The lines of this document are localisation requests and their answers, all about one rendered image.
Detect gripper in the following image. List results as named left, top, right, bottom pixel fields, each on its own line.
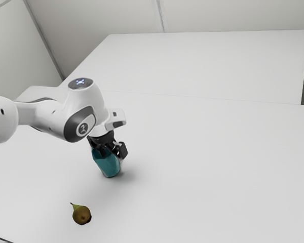
left=87, top=130, right=129, bottom=171

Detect teal faceted mug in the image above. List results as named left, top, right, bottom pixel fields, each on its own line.
left=91, top=146, right=122, bottom=178

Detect green-brown pear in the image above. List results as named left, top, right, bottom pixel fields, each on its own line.
left=69, top=201, right=92, bottom=225

